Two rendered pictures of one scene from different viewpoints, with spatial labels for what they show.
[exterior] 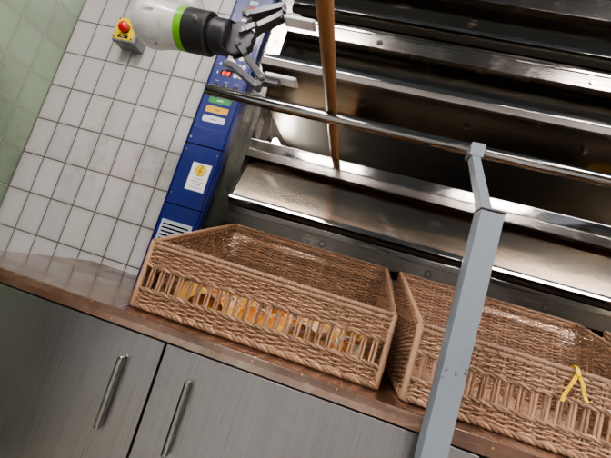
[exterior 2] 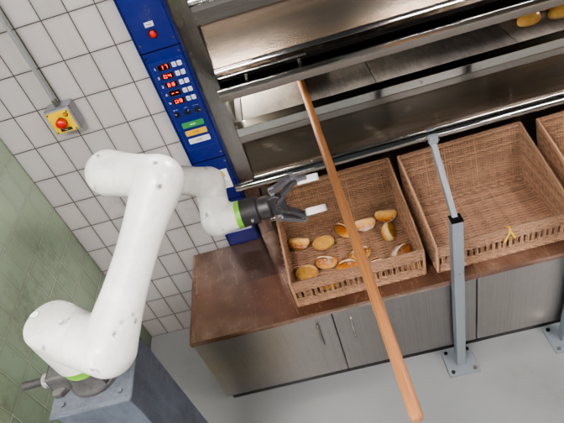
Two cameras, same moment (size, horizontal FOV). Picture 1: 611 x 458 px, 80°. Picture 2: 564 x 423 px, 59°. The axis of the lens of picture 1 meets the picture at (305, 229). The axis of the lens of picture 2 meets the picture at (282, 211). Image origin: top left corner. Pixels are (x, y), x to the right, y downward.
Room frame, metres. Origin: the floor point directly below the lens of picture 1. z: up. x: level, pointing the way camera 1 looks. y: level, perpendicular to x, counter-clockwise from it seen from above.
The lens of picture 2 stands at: (-0.50, 0.31, 2.24)
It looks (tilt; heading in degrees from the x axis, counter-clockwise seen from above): 41 degrees down; 357
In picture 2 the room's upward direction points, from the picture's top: 19 degrees counter-clockwise
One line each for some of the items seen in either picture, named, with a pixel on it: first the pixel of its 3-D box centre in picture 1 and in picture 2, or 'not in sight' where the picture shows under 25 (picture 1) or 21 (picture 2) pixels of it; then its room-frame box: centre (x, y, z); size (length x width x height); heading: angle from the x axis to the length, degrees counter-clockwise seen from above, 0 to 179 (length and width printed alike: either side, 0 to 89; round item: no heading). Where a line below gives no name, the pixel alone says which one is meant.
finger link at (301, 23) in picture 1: (300, 23); (307, 179); (0.73, 0.14, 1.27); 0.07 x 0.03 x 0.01; 81
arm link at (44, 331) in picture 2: not in sight; (68, 340); (0.36, 0.86, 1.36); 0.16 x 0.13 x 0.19; 50
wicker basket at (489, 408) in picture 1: (509, 353); (480, 194); (0.91, -0.57, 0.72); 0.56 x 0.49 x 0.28; 82
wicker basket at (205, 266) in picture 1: (285, 283); (344, 229); (1.00, 0.01, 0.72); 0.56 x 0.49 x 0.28; 81
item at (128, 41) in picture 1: (131, 34); (64, 117); (1.38, 0.89, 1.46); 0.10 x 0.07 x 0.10; 80
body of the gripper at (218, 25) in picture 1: (233, 39); (272, 205); (0.75, 0.27, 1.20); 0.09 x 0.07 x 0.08; 81
